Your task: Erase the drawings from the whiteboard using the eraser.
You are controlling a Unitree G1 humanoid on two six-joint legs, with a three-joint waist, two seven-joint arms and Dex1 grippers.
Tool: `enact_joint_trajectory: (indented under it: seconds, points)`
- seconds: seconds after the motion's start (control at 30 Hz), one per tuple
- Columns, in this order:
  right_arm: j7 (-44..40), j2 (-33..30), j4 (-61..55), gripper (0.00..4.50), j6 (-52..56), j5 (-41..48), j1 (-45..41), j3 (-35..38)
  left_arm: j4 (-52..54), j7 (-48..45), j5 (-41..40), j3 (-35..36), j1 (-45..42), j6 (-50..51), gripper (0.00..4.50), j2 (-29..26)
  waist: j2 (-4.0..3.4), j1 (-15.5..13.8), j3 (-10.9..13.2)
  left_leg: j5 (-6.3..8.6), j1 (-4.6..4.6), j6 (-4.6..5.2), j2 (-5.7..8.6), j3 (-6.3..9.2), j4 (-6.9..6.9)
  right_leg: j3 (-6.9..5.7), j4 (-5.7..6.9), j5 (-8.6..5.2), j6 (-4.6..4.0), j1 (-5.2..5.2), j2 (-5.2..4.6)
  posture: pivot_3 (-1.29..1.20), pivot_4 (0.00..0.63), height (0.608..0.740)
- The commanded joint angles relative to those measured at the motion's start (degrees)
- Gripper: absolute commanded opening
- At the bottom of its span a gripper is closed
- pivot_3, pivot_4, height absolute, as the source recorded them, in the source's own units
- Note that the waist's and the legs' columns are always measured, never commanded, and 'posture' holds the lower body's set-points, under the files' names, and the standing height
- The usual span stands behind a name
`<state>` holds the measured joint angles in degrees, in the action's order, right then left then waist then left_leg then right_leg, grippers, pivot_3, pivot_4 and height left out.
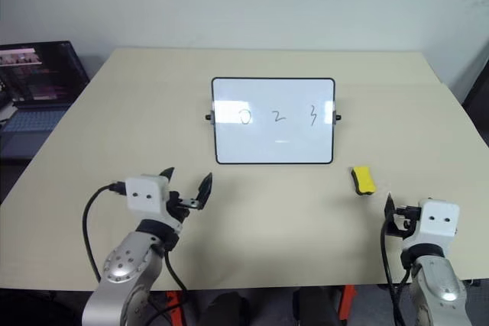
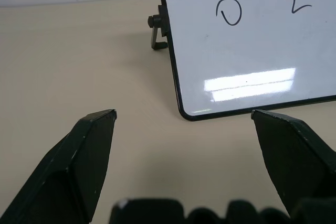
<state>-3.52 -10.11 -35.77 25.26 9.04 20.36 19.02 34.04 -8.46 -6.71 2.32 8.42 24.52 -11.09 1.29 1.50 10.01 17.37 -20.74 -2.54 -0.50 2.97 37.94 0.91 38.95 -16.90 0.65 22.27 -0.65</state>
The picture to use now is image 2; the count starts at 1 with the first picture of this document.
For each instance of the white whiteboard with black frame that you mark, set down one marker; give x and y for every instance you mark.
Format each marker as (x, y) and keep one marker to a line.
(249, 51)

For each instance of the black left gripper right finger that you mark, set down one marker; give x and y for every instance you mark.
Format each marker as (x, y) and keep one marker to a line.
(294, 161)

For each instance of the black whiteboard stand bracket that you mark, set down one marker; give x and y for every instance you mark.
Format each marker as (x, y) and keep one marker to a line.
(157, 24)

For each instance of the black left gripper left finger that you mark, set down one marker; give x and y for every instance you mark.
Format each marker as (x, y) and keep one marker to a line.
(65, 171)

